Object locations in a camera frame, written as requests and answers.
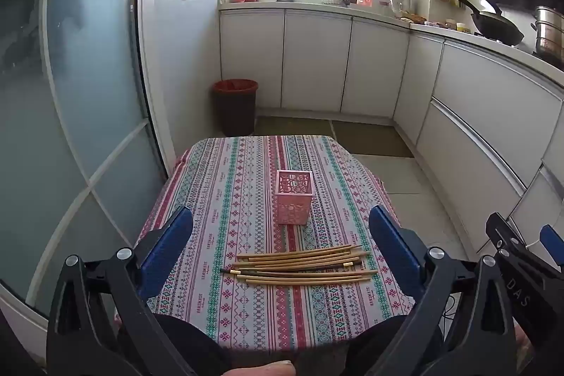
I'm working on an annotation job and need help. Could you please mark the person's left hand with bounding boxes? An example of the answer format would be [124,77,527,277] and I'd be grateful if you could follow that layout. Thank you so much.
[228,359,297,376]

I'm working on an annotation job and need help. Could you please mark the white kitchen base cabinets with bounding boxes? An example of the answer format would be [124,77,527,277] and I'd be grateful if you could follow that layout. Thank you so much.
[219,4,564,271]

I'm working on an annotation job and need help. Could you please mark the patterned woven tablecloth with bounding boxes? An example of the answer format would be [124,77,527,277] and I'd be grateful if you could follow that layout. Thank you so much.
[134,135,417,352]

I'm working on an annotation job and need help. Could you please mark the pink perforated utensil holder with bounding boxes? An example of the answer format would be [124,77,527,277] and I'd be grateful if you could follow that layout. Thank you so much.
[274,170,314,226]

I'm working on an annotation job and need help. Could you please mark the red trash bin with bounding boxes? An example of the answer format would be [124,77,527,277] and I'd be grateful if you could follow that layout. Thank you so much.
[214,79,259,137]

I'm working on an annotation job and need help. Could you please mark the black wok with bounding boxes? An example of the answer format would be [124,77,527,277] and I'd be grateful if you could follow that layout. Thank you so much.
[453,0,525,47]

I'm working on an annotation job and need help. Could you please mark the dark green floor mat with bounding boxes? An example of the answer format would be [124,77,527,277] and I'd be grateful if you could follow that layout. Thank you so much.
[255,116,336,139]
[331,121,415,159]

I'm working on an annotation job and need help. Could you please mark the black chopstick with gold band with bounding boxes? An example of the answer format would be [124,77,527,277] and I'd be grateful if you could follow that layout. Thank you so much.
[308,262,364,271]
[219,264,349,275]

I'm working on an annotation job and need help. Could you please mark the bunch of bamboo chopsticks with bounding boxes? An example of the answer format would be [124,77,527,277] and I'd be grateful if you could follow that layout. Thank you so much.
[235,245,380,285]

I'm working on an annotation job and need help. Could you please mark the stainless steel pot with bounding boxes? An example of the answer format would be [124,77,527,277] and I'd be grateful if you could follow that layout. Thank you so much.
[532,5,564,65]

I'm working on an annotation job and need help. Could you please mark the frosted glass sliding door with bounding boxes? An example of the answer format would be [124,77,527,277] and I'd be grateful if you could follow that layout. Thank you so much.
[0,0,177,319]

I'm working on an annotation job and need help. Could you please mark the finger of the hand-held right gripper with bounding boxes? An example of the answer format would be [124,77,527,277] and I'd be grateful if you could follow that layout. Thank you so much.
[486,212,529,258]
[540,225,564,260]

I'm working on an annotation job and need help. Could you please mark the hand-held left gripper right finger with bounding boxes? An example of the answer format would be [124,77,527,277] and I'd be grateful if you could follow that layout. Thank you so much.
[368,205,518,376]

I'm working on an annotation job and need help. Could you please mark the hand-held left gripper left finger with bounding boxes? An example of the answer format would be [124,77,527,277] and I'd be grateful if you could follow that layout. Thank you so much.
[46,206,197,376]

